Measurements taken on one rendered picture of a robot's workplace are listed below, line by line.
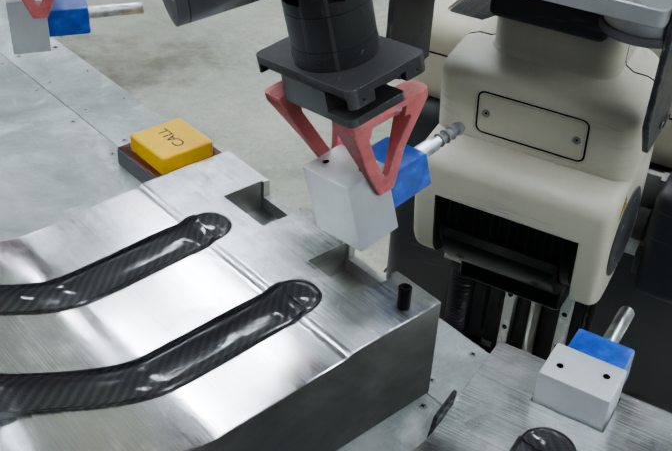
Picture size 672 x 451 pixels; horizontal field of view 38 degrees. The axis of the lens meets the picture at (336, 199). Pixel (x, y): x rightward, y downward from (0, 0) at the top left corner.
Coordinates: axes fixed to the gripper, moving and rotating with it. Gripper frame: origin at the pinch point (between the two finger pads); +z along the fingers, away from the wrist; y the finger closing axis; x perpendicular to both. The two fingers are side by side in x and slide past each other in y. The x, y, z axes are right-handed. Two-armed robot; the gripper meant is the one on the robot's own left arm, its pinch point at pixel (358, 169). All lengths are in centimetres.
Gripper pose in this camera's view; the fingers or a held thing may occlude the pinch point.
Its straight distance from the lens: 69.2
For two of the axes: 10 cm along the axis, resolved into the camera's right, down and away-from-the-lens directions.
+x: 7.5, -4.7, 4.6
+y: 6.3, 3.4, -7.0
